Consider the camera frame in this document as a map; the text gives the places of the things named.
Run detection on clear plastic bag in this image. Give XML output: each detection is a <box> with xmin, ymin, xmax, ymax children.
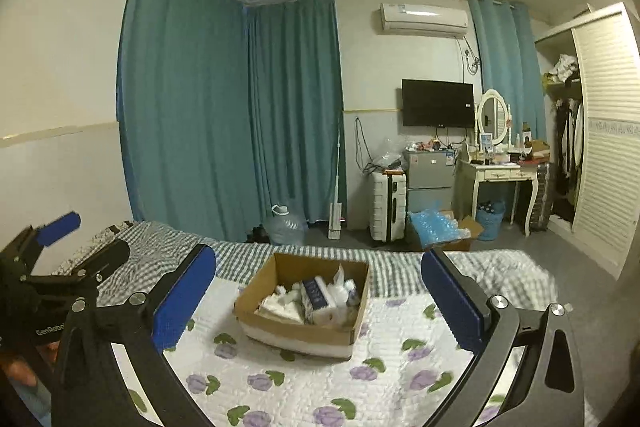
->
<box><xmin>372</xmin><ymin>138</ymin><xmax>404</xmax><ymax>171</ymax></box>

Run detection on white mop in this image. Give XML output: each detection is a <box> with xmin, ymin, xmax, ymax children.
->
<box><xmin>327</xmin><ymin>111</ymin><xmax>346</xmax><ymax>240</ymax></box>

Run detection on white suitcase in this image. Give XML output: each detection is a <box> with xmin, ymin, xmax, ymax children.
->
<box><xmin>369</xmin><ymin>169</ymin><xmax>410</xmax><ymax>243</ymax></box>

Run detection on black wall cable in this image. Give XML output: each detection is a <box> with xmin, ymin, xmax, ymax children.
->
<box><xmin>353</xmin><ymin>116</ymin><xmax>374</xmax><ymax>174</ymax></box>

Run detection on floral printed tissue pack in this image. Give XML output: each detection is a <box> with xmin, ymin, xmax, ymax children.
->
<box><xmin>299</xmin><ymin>275</ymin><xmax>338</xmax><ymax>326</ymax></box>

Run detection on floral white quilt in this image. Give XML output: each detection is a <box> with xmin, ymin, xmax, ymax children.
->
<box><xmin>114</xmin><ymin>279</ymin><xmax>507</xmax><ymax>427</ymax></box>

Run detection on white face mask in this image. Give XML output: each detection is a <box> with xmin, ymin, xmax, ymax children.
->
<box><xmin>256</xmin><ymin>289</ymin><xmax>306</xmax><ymax>324</ymax></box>

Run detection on wide teal curtain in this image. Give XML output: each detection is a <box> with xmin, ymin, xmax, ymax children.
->
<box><xmin>117</xmin><ymin>0</ymin><xmax>252</xmax><ymax>244</ymax></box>

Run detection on oval white vanity mirror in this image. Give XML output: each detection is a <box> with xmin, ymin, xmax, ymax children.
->
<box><xmin>475</xmin><ymin>88</ymin><xmax>510</xmax><ymax>148</ymax></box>

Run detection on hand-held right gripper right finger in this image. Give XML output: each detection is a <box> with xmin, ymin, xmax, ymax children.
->
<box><xmin>420</xmin><ymin>248</ymin><xmax>588</xmax><ymax>427</ymax></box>

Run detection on white air conditioner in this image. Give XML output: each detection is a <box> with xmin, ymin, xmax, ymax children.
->
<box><xmin>379</xmin><ymin>2</ymin><xmax>470</xmax><ymax>40</ymax></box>

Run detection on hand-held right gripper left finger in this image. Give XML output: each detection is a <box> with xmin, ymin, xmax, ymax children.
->
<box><xmin>50</xmin><ymin>243</ymin><xmax>218</xmax><ymax>427</ymax></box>

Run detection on teal corner curtain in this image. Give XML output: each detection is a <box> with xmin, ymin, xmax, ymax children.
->
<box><xmin>244</xmin><ymin>0</ymin><xmax>347</xmax><ymax>226</ymax></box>

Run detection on white dressing table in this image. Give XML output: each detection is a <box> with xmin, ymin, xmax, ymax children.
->
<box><xmin>458</xmin><ymin>156</ymin><xmax>539</xmax><ymax>236</ymax></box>

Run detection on person's left hand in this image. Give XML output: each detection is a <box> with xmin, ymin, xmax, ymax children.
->
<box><xmin>0</xmin><ymin>339</ymin><xmax>62</xmax><ymax>390</ymax></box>

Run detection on white louvered wardrobe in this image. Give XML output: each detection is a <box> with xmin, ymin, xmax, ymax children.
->
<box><xmin>533</xmin><ymin>1</ymin><xmax>640</xmax><ymax>279</ymax></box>

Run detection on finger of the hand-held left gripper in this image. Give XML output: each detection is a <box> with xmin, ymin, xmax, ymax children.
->
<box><xmin>27</xmin><ymin>238</ymin><xmax>132</xmax><ymax>305</ymax></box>
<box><xmin>0</xmin><ymin>211</ymin><xmax>82</xmax><ymax>273</ymax></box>

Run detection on clear water jug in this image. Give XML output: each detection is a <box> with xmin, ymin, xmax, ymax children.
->
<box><xmin>262</xmin><ymin>204</ymin><xmax>309</xmax><ymax>247</ymax></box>

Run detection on brown floor cardboard box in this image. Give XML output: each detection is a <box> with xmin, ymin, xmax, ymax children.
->
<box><xmin>409</xmin><ymin>211</ymin><xmax>485</xmax><ymax>253</ymax></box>

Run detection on hanging clothes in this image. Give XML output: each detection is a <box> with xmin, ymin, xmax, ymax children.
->
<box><xmin>551</xmin><ymin>96</ymin><xmax>584</xmax><ymax>208</ymax></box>

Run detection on narrow teal curtain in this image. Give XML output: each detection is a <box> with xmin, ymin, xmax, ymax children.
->
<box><xmin>467</xmin><ymin>0</ymin><xmax>547</xmax><ymax>141</ymax></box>

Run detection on black wall television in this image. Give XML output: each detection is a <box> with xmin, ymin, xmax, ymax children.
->
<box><xmin>401</xmin><ymin>78</ymin><xmax>475</xmax><ymax>128</ymax></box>

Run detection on small grey fridge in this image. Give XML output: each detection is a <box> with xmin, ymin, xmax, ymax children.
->
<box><xmin>402</xmin><ymin>148</ymin><xmax>456</xmax><ymax>221</ymax></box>

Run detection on blue basket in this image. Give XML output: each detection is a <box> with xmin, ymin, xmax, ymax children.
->
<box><xmin>474</xmin><ymin>201</ymin><xmax>506</xmax><ymax>241</ymax></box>

